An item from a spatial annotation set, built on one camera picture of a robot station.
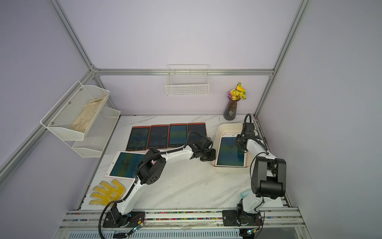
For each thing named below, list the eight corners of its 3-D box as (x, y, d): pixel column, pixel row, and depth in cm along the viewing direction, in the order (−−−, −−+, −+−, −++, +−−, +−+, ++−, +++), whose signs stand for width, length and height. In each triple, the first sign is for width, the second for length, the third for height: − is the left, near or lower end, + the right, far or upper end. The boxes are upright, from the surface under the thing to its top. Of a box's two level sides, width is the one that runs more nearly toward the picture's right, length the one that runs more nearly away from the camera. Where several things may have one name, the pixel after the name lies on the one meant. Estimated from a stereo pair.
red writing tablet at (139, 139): (125, 151, 103) (124, 149, 101) (133, 128, 116) (132, 126, 115) (146, 151, 103) (145, 149, 101) (152, 128, 116) (151, 126, 115)
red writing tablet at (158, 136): (146, 149, 104) (145, 147, 102) (152, 126, 117) (151, 124, 116) (167, 149, 104) (166, 147, 102) (170, 126, 117) (170, 124, 116)
